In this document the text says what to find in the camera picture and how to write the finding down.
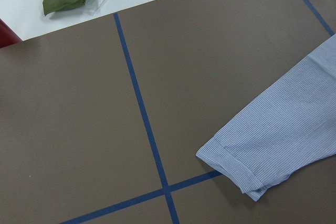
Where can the red cylinder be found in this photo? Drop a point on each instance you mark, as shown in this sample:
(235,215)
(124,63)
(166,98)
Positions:
(7,36)

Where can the light blue striped shirt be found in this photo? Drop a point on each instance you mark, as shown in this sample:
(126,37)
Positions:
(288,126)

